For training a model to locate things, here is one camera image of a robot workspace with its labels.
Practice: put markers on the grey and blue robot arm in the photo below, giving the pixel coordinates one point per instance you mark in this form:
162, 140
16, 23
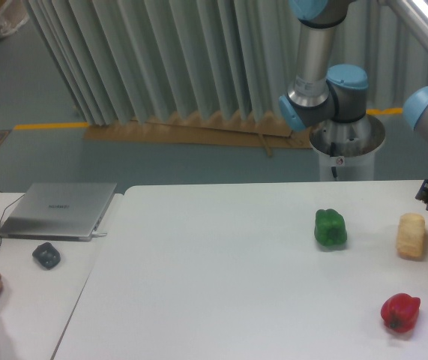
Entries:
332, 100

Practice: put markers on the green bell pepper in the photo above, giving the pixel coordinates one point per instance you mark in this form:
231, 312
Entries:
330, 228

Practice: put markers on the red bell pepper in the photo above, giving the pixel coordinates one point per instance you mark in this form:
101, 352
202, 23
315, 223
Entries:
400, 312

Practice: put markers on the beige bread roll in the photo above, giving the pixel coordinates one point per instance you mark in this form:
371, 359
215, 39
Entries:
410, 236

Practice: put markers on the brown cardboard sheet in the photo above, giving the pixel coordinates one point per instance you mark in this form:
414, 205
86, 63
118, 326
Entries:
269, 133

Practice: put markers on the pale green pleated curtain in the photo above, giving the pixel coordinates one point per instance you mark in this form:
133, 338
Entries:
125, 60

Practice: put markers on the dark grey round controller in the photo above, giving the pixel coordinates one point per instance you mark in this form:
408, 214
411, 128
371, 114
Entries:
47, 256

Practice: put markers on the silver closed laptop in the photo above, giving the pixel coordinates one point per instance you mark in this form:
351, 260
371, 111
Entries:
59, 211

